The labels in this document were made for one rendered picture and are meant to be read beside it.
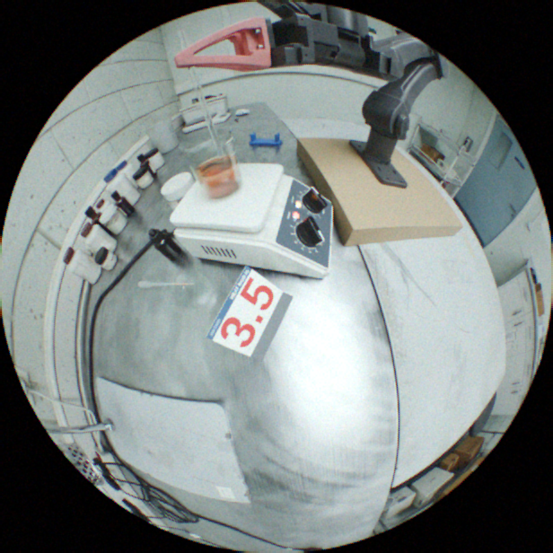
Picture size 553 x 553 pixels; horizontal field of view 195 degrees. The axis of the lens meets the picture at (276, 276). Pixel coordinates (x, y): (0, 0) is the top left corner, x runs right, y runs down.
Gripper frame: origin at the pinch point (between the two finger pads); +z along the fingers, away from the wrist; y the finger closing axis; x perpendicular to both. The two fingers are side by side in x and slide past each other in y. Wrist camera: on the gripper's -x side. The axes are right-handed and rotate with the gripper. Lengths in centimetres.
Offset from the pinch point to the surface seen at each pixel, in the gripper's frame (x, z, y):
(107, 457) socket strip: 20, 56, 28
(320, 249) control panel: 21.0, -5.0, 12.2
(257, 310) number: 22.6, 5.1, 13.9
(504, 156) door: -17, -296, 50
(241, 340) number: 22.4, 8.5, 16.0
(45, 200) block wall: -2, 42, -29
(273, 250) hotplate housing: 18.5, 0.3, 10.6
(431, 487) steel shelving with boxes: 78, -13, 222
